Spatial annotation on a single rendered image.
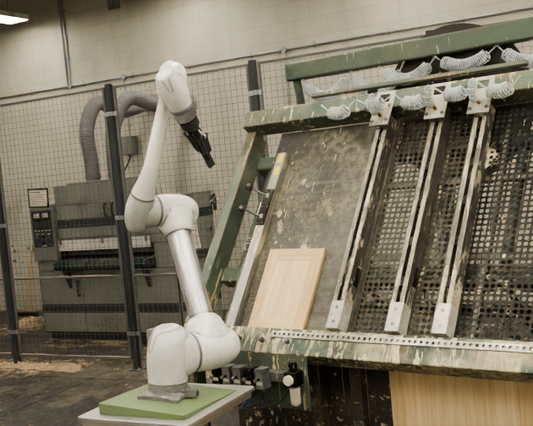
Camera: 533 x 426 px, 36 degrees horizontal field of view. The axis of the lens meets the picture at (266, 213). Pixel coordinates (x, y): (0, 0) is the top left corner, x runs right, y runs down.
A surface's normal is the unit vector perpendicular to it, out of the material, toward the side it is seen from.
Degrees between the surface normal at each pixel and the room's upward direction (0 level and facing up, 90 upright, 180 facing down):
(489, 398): 90
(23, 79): 90
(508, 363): 55
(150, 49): 90
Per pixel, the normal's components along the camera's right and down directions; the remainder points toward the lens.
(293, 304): -0.55, -0.48
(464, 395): -0.61, 0.10
